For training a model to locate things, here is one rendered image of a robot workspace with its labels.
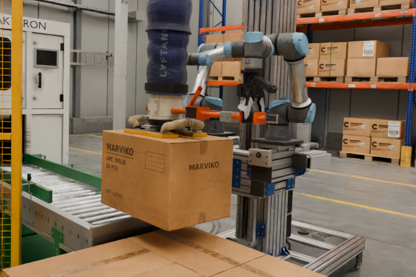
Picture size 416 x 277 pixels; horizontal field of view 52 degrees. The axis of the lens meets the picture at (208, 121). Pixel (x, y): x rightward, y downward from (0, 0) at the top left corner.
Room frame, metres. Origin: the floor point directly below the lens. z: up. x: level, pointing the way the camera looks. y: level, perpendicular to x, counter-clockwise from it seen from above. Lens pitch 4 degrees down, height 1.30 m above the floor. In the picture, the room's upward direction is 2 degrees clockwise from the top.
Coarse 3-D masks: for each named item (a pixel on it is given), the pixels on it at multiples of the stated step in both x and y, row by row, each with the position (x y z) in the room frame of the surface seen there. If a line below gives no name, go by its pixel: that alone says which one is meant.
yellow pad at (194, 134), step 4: (188, 128) 2.21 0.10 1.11; (172, 132) 2.24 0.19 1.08; (176, 132) 2.21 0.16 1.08; (180, 132) 2.19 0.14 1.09; (184, 132) 2.17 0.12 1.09; (188, 132) 2.16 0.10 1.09; (192, 132) 2.15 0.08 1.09; (196, 132) 2.17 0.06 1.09; (200, 132) 2.19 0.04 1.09; (188, 136) 2.14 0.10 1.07; (192, 136) 2.12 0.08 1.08; (196, 136) 2.13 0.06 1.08; (200, 136) 2.15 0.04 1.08; (204, 136) 2.17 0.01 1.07
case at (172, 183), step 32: (128, 160) 2.10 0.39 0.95; (160, 160) 1.90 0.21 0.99; (192, 160) 1.94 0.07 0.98; (224, 160) 2.08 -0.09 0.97; (128, 192) 2.09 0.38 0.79; (160, 192) 1.90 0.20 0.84; (192, 192) 1.94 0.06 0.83; (224, 192) 2.09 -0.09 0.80; (160, 224) 1.89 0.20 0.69; (192, 224) 1.95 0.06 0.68
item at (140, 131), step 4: (140, 124) 2.19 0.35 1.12; (144, 124) 2.19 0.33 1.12; (132, 128) 2.22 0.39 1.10; (136, 128) 2.23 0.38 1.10; (140, 128) 2.19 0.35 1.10; (144, 128) 2.19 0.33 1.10; (156, 128) 2.08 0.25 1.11; (160, 128) 2.09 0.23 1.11; (128, 132) 2.20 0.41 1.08; (132, 132) 2.17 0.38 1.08; (136, 132) 2.15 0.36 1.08; (140, 132) 2.12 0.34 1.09; (144, 132) 2.10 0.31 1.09; (148, 132) 2.08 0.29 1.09; (152, 132) 2.07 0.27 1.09; (156, 132) 2.05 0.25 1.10; (160, 132) 2.05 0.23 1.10; (168, 132) 2.06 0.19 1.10; (148, 136) 2.07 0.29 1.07; (152, 136) 2.04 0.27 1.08; (156, 136) 2.02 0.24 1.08; (160, 136) 2.00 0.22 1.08; (164, 136) 2.00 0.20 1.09; (168, 136) 2.01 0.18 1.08; (172, 136) 2.03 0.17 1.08; (176, 136) 2.05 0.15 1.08
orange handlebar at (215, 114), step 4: (184, 108) 2.34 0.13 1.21; (172, 112) 2.13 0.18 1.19; (176, 112) 2.10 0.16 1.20; (180, 112) 2.08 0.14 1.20; (184, 112) 2.05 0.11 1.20; (200, 112) 1.97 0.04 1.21; (204, 112) 1.95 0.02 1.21; (208, 112) 1.94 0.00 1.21; (212, 112) 1.92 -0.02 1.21; (216, 112) 1.90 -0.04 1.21; (208, 116) 1.93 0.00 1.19; (212, 116) 1.92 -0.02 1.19; (216, 116) 1.90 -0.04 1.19; (232, 116) 1.82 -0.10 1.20; (236, 116) 1.80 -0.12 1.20; (260, 116) 1.73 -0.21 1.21; (264, 116) 1.74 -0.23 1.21; (260, 120) 1.72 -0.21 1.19; (264, 120) 1.74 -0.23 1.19
